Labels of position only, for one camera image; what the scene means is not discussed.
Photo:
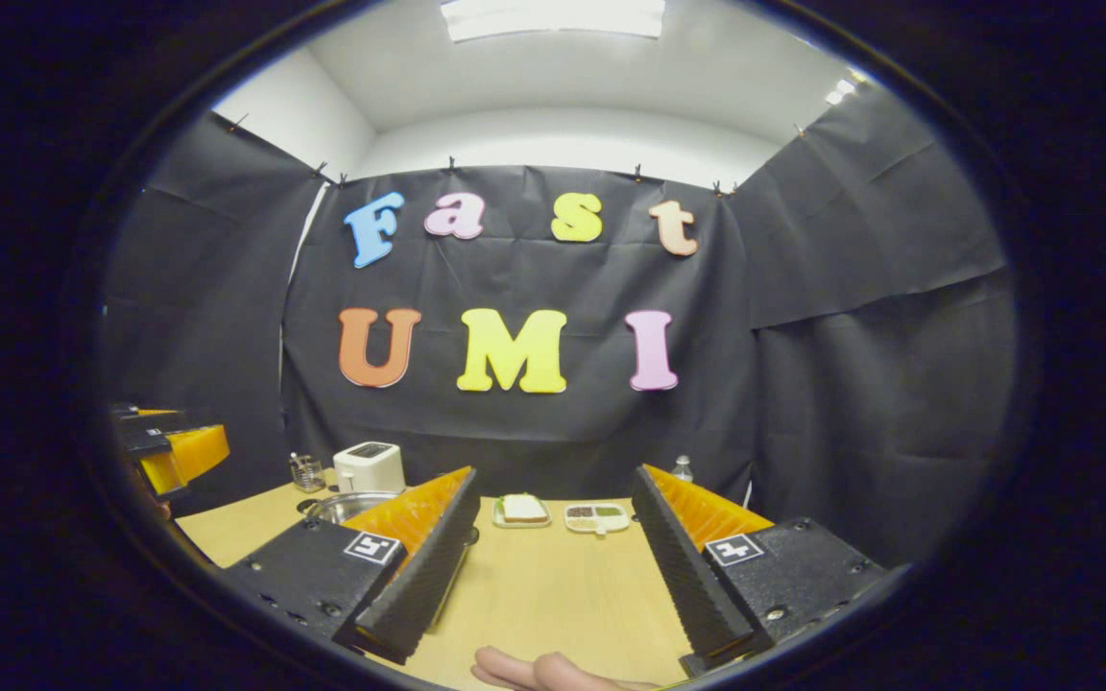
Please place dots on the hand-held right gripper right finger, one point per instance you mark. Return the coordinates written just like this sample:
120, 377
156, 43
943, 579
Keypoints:
683, 576

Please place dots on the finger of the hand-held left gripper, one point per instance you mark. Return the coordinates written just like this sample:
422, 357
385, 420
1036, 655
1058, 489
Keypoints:
198, 451

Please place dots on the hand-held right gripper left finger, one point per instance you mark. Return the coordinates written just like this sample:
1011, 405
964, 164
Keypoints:
428, 576

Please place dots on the stainless steel pot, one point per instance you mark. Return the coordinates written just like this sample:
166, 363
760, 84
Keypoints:
351, 506

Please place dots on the white divided bean tray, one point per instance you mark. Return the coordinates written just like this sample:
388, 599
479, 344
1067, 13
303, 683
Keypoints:
611, 523

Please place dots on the pale square plate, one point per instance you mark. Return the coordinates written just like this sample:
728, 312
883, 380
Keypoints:
520, 525

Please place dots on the green drink bottle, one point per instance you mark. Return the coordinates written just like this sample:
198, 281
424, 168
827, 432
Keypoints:
682, 470

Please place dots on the sandwich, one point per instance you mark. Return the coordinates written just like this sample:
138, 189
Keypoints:
524, 509

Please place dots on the white toaster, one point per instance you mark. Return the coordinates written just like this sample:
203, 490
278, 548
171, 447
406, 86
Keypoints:
371, 470

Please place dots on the black backdrop cloth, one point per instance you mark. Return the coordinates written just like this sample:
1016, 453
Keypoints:
563, 278

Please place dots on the small ceiling light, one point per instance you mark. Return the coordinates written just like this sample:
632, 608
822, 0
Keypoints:
839, 93

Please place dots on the large ceiling light panel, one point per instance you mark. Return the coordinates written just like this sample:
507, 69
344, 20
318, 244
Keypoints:
553, 17

